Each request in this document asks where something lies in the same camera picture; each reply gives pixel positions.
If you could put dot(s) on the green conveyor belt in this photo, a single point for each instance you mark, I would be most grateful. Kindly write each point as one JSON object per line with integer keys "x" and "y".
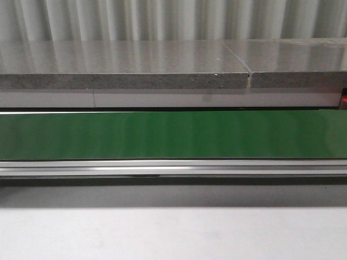
{"x": 303, "y": 134}

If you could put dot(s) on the grey stone countertop slab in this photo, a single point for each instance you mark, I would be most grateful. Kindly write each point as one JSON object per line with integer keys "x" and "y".
{"x": 173, "y": 65}

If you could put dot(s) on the white pleated curtain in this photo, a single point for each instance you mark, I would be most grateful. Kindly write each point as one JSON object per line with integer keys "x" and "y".
{"x": 171, "y": 20}

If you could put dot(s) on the aluminium conveyor frame rail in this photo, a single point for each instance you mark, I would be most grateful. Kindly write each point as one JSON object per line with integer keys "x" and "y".
{"x": 175, "y": 168}

